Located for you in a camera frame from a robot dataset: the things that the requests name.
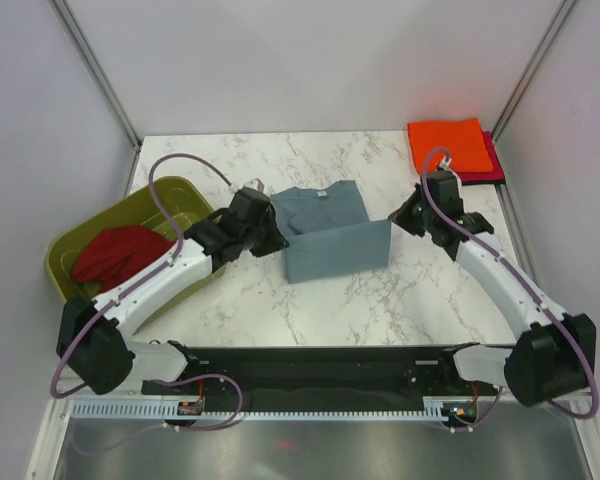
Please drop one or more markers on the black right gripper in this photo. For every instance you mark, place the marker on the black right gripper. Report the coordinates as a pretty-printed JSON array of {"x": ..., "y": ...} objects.
[{"x": 402, "y": 216}]

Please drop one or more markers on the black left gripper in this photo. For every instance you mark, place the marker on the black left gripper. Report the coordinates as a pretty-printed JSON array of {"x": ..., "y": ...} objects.
[{"x": 276, "y": 241}]

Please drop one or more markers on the blue-grey t-shirt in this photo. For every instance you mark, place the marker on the blue-grey t-shirt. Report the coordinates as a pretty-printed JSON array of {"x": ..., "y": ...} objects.
[{"x": 329, "y": 233}]

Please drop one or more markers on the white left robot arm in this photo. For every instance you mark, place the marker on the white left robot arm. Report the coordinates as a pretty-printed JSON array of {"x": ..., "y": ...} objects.
[{"x": 96, "y": 335}]

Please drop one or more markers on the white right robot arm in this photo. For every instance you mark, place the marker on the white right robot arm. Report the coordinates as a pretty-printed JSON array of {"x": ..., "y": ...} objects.
[{"x": 553, "y": 353}]

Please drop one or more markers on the olive green plastic bin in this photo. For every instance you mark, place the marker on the olive green plastic bin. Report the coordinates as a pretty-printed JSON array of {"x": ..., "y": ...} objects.
[{"x": 170, "y": 206}]

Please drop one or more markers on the folded orange t-shirt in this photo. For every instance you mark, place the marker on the folded orange t-shirt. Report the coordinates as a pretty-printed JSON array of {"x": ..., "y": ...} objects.
[{"x": 462, "y": 139}]

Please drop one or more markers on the red t-shirt in bin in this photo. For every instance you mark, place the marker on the red t-shirt in bin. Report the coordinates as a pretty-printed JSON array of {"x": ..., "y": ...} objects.
[{"x": 116, "y": 255}]

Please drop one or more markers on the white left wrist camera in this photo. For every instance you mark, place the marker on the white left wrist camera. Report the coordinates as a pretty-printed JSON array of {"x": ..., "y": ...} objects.
[{"x": 255, "y": 184}]

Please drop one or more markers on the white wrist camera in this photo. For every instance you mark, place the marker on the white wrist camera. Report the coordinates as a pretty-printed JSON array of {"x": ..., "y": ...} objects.
[
  {"x": 445, "y": 164},
  {"x": 255, "y": 184}
]

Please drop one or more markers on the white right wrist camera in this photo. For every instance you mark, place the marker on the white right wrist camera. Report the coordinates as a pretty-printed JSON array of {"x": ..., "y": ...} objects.
[{"x": 445, "y": 164}]

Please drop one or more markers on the aluminium table edge rail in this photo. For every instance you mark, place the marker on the aluminium table edge rail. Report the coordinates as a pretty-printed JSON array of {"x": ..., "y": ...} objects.
[{"x": 516, "y": 231}]

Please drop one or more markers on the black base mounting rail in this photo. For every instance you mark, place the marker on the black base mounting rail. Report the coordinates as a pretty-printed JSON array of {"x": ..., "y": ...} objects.
[{"x": 379, "y": 376}]

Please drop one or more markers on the white slotted cable duct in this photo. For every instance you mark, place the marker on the white slotted cable duct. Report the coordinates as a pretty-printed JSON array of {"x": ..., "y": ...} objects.
[{"x": 174, "y": 409}]

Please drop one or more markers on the left aluminium frame post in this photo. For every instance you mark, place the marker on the left aluminium frame post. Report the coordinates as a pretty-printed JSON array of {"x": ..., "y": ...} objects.
[{"x": 88, "y": 56}]

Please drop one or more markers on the aluminium frame post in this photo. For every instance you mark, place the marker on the aluminium frame post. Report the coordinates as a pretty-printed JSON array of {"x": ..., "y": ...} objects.
[
  {"x": 541, "y": 52},
  {"x": 88, "y": 56}
]

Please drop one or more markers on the right aluminium frame post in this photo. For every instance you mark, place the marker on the right aluminium frame post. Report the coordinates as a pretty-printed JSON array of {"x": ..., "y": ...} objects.
[{"x": 541, "y": 52}]

